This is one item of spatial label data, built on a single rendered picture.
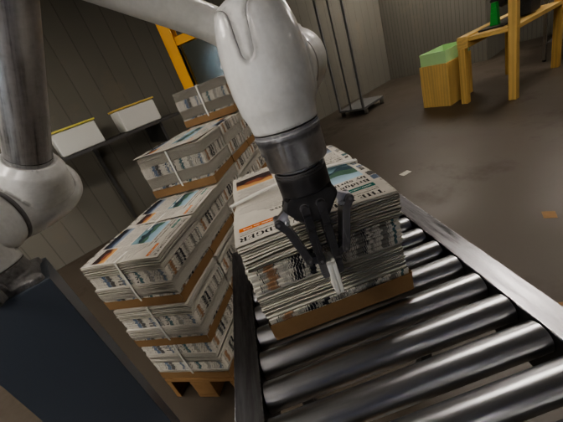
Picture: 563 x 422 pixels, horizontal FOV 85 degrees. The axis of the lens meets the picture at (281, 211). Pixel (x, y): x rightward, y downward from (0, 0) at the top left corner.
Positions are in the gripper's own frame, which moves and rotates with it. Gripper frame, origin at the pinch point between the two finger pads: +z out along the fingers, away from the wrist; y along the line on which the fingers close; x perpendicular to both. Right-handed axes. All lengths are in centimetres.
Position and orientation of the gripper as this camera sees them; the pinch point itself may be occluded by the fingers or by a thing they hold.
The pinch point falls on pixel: (333, 273)
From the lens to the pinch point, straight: 54.1
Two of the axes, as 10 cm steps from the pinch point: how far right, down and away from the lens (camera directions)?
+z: 3.2, 8.5, 4.2
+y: -9.3, 3.6, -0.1
